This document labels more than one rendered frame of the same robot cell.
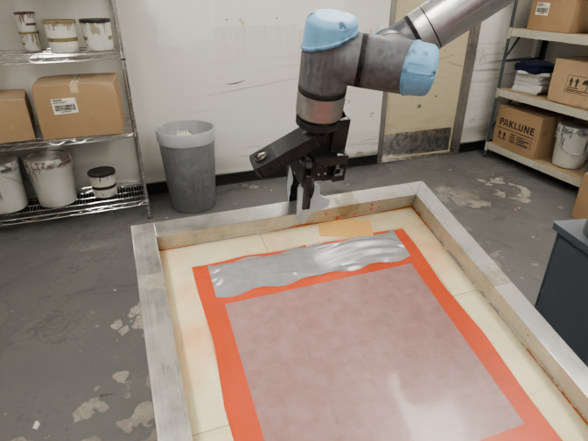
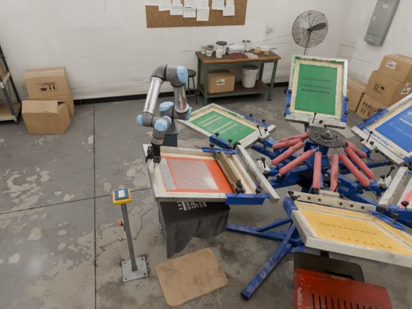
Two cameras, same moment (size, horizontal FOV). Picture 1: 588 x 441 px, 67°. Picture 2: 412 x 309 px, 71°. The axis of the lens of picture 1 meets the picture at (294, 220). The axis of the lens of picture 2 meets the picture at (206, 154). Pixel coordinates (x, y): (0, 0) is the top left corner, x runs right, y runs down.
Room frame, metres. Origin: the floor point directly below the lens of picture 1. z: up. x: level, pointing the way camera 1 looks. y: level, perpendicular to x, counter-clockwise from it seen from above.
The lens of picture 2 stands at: (0.37, 1.52, 2.50)
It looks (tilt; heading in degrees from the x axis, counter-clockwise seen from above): 36 degrees down; 271
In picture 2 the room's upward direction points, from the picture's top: 3 degrees clockwise
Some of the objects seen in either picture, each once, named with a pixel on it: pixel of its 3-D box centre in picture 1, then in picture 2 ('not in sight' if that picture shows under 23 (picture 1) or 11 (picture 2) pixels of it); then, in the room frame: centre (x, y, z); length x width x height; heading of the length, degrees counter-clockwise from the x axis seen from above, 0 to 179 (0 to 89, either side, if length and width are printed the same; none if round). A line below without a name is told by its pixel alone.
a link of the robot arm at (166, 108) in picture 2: not in sight; (167, 110); (0.74, -0.64, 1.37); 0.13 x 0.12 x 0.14; 173
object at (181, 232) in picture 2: not in sight; (198, 233); (0.42, 0.09, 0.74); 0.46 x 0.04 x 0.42; 20
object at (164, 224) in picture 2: not in sight; (162, 219); (0.71, -0.02, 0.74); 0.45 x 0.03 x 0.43; 110
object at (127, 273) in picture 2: not in sight; (129, 236); (1.01, -0.04, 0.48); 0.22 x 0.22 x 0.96; 20
